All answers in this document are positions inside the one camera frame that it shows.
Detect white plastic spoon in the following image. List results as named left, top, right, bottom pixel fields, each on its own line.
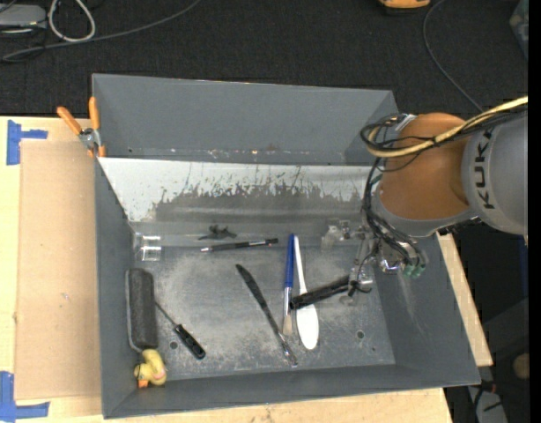
left=293, top=235, right=321, bottom=352

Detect brown cardboard board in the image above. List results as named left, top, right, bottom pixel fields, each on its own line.
left=13, top=140, right=104, bottom=403

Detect thin black pen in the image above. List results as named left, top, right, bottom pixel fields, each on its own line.
left=199, top=237, right=279, bottom=254

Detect black marker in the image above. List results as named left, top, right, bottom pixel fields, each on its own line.
left=289, top=275, right=352, bottom=311

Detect grey metal bin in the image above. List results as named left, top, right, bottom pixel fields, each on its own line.
left=90, top=73, right=482, bottom=420

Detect small black clip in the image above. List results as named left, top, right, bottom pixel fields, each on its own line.
left=198, top=224, right=238, bottom=241

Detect black foam cylinder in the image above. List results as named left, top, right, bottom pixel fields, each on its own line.
left=126, top=267, right=160, bottom=353

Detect black-handled screwdriver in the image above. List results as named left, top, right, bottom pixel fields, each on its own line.
left=155, top=301, right=207, bottom=361

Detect clear plastic cube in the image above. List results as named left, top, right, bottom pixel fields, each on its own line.
left=135, top=233, right=163, bottom=263

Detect black knife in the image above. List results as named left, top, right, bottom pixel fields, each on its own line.
left=234, top=263, right=300, bottom=367

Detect yellow rubber duck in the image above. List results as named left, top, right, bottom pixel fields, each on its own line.
left=133, top=348, right=168, bottom=389

